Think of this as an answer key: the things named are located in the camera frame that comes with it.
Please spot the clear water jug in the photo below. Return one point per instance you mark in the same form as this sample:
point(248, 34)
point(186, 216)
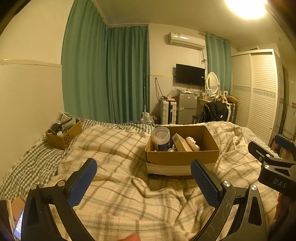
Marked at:
point(147, 118)

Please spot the large cardboard box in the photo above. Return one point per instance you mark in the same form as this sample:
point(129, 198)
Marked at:
point(180, 158)

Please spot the ceiling light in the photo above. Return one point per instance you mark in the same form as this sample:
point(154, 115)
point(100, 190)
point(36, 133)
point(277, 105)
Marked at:
point(247, 7)

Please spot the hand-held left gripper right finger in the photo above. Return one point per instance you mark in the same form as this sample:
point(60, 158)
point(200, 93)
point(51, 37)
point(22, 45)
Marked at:
point(205, 183)

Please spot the blonde fluffy item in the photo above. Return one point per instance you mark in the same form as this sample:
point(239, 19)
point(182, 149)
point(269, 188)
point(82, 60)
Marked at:
point(219, 98)

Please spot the dark suitcase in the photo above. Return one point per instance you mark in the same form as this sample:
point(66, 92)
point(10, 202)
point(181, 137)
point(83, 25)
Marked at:
point(232, 113)

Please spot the green curtain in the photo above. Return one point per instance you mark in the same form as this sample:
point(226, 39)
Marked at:
point(83, 69)
point(218, 60)
point(127, 76)

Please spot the white and green carton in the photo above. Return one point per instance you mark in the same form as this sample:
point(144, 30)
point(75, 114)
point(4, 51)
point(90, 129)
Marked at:
point(63, 117)

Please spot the black jacket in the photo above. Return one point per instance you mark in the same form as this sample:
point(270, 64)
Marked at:
point(214, 112)

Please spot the silver small fridge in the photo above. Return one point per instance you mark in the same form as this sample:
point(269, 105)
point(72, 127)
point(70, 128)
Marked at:
point(186, 107)

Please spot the white oval vanity mirror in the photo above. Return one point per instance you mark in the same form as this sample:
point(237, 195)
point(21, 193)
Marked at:
point(212, 82)

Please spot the small cardboard box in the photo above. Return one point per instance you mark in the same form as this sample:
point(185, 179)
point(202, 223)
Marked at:
point(61, 141)

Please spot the smartphone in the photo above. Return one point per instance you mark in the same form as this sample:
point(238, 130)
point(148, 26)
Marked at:
point(18, 224)

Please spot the black wall television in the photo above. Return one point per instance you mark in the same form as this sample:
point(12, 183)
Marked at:
point(190, 74)

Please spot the dark patterned bag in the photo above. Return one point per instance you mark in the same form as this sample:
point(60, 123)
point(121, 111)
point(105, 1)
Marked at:
point(156, 118)

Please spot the orange cardboard packet box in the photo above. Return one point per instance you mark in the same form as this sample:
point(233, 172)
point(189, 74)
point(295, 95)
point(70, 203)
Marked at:
point(183, 144)

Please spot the person's right hand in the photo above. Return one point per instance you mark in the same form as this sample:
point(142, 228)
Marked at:
point(281, 206)

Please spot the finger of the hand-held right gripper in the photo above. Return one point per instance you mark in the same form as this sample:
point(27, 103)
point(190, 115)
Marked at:
point(286, 144)
point(256, 150)

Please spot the clear plastic swab jar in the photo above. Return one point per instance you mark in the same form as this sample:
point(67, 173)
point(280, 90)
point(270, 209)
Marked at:
point(160, 139)

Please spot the clear plastic bag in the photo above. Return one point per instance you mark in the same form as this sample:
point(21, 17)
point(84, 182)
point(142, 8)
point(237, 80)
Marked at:
point(173, 92)

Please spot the black round object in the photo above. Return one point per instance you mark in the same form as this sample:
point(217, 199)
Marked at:
point(55, 128)

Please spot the white air conditioner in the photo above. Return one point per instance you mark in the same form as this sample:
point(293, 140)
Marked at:
point(186, 40)

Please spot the beige plaid blanket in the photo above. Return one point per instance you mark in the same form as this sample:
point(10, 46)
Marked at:
point(120, 162)

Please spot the white ribbed suitcase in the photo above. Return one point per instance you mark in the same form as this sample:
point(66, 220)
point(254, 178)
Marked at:
point(166, 112)

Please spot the person's bare leg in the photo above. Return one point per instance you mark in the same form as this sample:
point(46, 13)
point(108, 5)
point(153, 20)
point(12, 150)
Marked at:
point(130, 237)

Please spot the white pole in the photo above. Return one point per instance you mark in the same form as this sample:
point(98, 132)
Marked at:
point(144, 92)

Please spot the white louvred wardrobe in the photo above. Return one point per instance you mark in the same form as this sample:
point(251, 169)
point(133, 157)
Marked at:
point(256, 97)

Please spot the white cloth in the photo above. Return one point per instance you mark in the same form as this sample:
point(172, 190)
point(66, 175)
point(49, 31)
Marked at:
point(193, 143)

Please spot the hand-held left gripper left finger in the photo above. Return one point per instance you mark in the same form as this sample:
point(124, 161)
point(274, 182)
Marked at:
point(82, 183)

